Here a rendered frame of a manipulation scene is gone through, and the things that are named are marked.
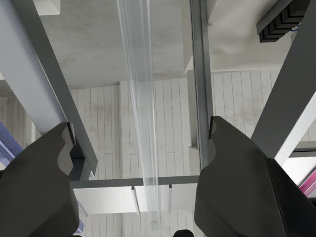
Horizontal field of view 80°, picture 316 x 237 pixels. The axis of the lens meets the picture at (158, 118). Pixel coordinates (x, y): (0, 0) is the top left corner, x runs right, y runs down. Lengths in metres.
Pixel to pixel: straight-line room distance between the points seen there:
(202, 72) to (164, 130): 2.70
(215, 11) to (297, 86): 0.38
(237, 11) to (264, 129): 0.38
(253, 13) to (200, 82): 0.23
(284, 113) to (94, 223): 3.88
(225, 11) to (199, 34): 0.08
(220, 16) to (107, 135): 3.18
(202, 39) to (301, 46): 0.37
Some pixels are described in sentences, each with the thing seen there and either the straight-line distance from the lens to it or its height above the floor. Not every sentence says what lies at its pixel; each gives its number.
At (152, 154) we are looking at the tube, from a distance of 0.15.
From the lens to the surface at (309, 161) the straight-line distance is 0.37.
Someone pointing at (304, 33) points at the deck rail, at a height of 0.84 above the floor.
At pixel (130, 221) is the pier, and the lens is 3.47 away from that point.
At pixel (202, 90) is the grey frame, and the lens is 0.55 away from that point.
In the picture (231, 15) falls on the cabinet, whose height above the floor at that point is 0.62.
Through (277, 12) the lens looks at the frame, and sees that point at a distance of 0.61.
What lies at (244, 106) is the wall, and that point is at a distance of 3.25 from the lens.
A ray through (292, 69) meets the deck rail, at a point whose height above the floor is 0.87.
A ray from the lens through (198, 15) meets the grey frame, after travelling 0.63.
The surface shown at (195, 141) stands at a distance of 0.95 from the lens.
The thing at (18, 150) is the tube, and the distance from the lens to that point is 0.19.
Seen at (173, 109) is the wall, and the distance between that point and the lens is 3.22.
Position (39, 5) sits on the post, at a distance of 0.22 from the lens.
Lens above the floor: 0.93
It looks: 5 degrees down
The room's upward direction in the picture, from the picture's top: 178 degrees clockwise
